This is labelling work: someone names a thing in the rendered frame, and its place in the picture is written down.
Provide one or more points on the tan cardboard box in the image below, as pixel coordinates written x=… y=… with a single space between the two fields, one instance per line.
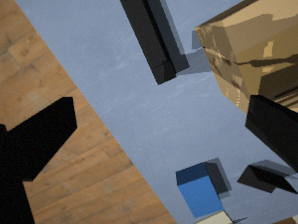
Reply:
x=252 y=49

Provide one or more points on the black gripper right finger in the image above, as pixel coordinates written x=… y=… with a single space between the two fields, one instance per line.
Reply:
x=276 y=126

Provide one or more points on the blue box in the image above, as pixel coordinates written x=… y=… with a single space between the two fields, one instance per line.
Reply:
x=198 y=190

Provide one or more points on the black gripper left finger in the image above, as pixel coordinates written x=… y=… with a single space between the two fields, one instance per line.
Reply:
x=25 y=150

